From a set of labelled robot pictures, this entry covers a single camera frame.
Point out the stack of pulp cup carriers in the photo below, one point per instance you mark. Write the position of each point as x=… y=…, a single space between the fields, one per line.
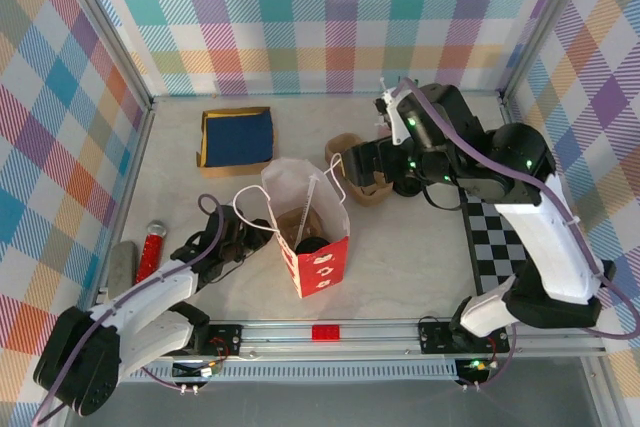
x=342 y=147

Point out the white paper-wrapped straw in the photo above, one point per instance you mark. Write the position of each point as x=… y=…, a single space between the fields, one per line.
x=307 y=209

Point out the black coffee cup lid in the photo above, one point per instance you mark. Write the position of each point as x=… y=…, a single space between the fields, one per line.
x=312 y=245

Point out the white red paper bag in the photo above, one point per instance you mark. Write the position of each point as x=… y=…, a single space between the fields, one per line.
x=322 y=267

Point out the dark blue napkin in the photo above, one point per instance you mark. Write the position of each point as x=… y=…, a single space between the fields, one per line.
x=240 y=139

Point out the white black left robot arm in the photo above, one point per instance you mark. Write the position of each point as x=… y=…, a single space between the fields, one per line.
x=150 y=292

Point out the shallow cardboard tray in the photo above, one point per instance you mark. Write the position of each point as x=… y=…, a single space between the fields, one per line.
x=235 y=171

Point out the red glitter tube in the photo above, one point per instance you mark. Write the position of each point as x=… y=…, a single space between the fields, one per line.
x=150 y=252

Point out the grey stone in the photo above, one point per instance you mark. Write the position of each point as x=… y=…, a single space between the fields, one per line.
x=122 y=267

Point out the black white chessboard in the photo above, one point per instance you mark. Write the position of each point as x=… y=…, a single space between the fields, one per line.
x=492 y=247

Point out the red block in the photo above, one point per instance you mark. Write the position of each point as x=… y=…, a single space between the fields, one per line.
x=325 y=333

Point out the small controller board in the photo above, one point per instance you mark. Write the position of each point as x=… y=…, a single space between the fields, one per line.
x=475 y=367
x=192 y=369

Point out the thin aluminium wall rail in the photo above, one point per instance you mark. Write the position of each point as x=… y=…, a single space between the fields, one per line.
x=300 y=95

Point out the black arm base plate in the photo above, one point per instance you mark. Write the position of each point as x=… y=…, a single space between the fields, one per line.
x=435 y=339
x=227 y=342

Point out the long aluminium base rail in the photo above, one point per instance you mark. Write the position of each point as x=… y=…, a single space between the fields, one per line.
x=380 y=334

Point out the aluminium frame post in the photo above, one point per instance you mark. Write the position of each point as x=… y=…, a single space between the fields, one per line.
x=105 y=22
x=544 y=22

